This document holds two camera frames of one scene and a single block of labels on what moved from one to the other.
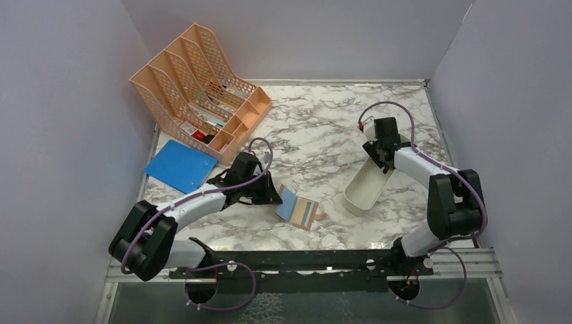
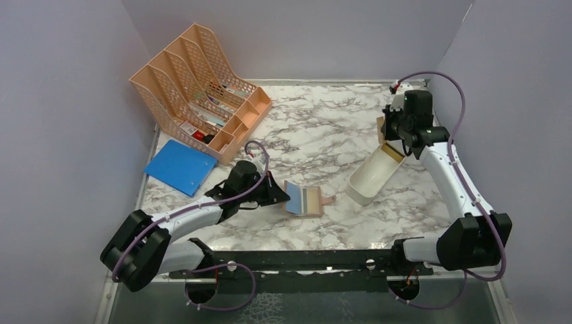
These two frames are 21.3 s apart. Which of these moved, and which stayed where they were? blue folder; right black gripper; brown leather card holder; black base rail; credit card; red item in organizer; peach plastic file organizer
Moved: right black gripper; brown leather card holder; credit card
Stayed: red item in organizer; peach plastic file organizer; black base rail; blue folder
